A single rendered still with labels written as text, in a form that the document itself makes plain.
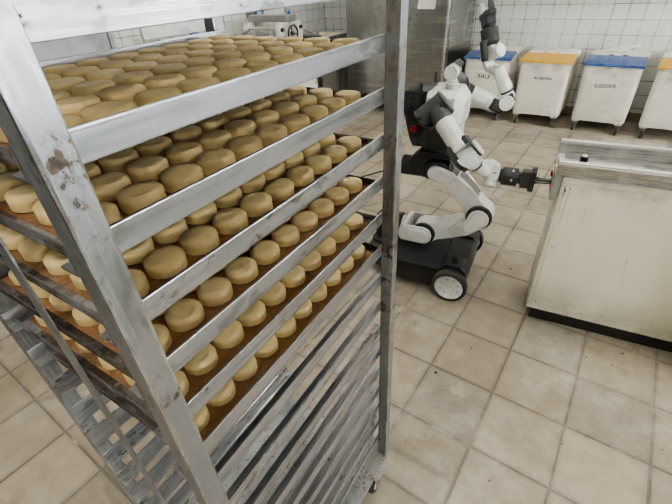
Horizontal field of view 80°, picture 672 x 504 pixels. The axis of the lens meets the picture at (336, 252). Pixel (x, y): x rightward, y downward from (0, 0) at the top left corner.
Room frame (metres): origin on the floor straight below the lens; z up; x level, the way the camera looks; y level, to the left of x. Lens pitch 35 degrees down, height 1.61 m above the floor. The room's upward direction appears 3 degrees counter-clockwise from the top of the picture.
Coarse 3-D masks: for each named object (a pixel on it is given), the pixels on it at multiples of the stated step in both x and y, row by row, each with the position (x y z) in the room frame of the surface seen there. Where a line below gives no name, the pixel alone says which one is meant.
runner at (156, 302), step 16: (368, 144) 0.74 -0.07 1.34; (352, 160) 0.69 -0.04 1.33; (320, 176) 0.61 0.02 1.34; (336, 176) 0.64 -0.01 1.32; (304, 192) 0.57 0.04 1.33; (320, 192) 0.60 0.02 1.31; (288, 208) 0.53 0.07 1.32; (256, 224) 0.47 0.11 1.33; (272, 224) 0.50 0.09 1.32; (240, 240) 0.44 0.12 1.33; (256, 240) 0.47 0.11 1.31; (208, 256) 0.40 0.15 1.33; (224, 256) 0.42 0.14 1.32; (192, 272) 0.38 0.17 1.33; (208, 272) 0.39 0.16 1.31; (160, 288) 0.34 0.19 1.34; (176, 288) 0.36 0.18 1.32; (192, 288) 0.37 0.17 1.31; (144, 304) 0.32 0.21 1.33; (160, 304) 0.34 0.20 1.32
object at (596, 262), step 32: (576, 160) 1.74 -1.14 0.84; (608, 160) 1.71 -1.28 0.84; (640, 160) 1.69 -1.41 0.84; (576, 192) 1.54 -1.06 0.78; (608, 192) 1.49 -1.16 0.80; (640, 192) 1.44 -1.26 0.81; (544, 224) 1.82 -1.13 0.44; (576, 224) 1.52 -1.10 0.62; (608, 224) 1.47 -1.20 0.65; (640, 224) 1.42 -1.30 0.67; (544, 256) 1.56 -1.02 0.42; (576, 256) 1.50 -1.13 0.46; (608, 256) 1.45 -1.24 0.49; (640, 256) 1.39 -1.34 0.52; (544, 288) 1.54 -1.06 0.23; (576, 288) 1.48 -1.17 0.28; (608, 288) 1.42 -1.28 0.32; (640, 288) 1.37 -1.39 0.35; (576, 320) 1.48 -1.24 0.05; (608, 320) 1.40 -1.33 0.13; (640, 320) 1.34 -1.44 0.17
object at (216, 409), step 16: (352, 256) 0.78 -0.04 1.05; (368, 256) 0.79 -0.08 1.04; (336, 272) 0.71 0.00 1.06; (352, 272) 0.73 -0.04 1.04; (320, 288) 0.65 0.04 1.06; (336, 288) 0.68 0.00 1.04; (304, 304) 0.61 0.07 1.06; (320, 304) 0.63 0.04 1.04; (288, 320) 0.56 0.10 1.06; (304, 320) 0.58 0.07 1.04; (272, 336) 0.52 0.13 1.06; (288, 336) 0.54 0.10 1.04; (272, 352) 0.50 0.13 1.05; (256, 368) 0.46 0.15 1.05; (240, 384) 0.44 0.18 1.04; (224, 400) 0.40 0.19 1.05; (208, 416) 0.37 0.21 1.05; (224, 416) 0.38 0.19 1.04; (208, 432) 0.35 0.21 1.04
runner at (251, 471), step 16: (368, 320) 0.74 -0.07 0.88; (352, 336) 0.70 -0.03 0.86; (336, 352) 0.65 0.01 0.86; (336, 368) 0.61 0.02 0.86; (320, 384) 0.55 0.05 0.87; (304, 400) 0.51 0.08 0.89; (288, 416) 0.49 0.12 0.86; (288, 432) 0.46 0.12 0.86; (272, 448) 0.42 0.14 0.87; (256, 464) 0.38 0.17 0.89; (240, 480) 0.37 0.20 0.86; (240, 496) 0.34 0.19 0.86
